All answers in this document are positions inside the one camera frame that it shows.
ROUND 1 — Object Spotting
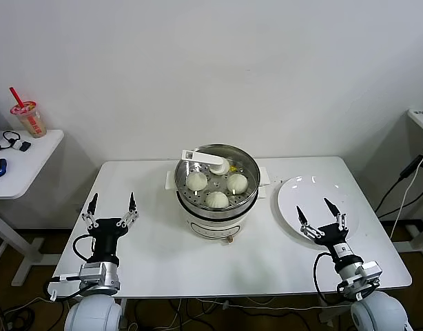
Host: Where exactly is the white side table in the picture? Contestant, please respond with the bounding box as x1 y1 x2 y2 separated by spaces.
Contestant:
0 129 66 287

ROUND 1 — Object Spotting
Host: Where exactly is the white round plate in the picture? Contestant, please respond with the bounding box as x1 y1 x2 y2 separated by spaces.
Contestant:
277 174 360 245

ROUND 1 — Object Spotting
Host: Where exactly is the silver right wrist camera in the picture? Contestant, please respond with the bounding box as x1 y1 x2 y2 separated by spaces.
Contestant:
338 261 384 301

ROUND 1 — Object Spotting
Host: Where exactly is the white floor cable with connector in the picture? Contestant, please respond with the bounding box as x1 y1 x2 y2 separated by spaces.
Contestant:
176 298 353 311

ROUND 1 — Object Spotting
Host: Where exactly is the black cable with adapter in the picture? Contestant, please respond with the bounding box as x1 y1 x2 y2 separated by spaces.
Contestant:
373 154 423 220

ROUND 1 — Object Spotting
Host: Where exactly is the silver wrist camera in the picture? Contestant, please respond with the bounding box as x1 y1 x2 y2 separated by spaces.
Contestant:
338 261 384 301
48 263 109 301

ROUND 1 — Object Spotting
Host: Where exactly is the white electric steamer pot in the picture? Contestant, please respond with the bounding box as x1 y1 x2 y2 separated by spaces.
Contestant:
165 166 270 246

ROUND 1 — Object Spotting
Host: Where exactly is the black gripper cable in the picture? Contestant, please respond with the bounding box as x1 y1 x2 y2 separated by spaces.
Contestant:
313 250 340 306
72 233 97 265

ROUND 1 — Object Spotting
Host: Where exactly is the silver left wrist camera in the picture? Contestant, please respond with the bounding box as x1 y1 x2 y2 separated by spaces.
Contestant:
48 263 109 301

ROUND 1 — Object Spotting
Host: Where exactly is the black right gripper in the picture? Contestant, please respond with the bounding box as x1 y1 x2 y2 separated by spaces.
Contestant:
296 197 357 267

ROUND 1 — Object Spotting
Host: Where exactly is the black cable with white plug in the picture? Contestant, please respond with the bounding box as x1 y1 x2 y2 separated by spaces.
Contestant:
0 130 23 152

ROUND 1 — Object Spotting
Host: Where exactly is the plastic bubble tea cup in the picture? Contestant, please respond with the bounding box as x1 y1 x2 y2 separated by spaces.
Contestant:
10 100 48 139

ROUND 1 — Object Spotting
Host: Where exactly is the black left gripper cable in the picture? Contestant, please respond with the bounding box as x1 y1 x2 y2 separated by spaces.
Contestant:
72 233 97 265

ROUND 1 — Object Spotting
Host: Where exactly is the glass lid with white handle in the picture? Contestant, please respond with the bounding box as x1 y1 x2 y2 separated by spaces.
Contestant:
175 143 260 205

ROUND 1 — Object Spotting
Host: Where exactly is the red drinking straw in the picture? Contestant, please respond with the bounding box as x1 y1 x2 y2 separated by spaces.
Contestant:
8 86 26 108

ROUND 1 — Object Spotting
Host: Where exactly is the white steamed baozi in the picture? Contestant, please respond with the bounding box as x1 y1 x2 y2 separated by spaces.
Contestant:
206 191 229 210
226 173 249 194
186 171 208 192

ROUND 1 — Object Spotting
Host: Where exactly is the stainless steel steamer basket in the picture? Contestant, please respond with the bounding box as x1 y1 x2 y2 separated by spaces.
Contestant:
174 143 261 219

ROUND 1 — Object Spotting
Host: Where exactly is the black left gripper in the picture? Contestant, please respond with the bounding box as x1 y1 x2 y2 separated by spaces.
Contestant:
81 192 141 265

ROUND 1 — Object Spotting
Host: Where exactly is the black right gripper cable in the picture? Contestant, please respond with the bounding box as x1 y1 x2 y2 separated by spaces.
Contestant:
313 250 340 306

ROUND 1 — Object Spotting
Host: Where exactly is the white desk with label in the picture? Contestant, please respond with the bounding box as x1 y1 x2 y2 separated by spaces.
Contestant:
392 108 423 263

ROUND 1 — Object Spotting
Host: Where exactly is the white hanging cable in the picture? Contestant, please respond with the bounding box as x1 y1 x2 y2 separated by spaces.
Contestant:
389 141 423 242

